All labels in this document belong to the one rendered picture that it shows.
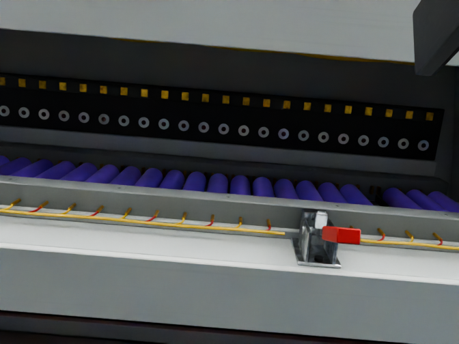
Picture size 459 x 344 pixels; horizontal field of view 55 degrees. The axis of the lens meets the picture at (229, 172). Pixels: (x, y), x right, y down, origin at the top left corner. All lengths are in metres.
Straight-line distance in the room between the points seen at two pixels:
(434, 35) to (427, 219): 0.19
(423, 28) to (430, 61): 0.02
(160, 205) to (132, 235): 0.03
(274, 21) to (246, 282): 0.17
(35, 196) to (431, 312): 0.28
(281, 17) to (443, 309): 0.22
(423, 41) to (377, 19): 0.14
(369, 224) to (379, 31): 0.14
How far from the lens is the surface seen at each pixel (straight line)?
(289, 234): 0.33
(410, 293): 0.31
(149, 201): 0.33
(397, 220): 0.35
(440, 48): 0.18
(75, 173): 0.40
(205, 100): 0.45
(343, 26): 0.32
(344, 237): 0.23
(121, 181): 0.37
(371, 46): 0.33
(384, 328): 0.32
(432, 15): 0.19
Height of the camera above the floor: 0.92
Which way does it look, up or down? 5 degrees up
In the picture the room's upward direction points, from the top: 5 degrees clockwise
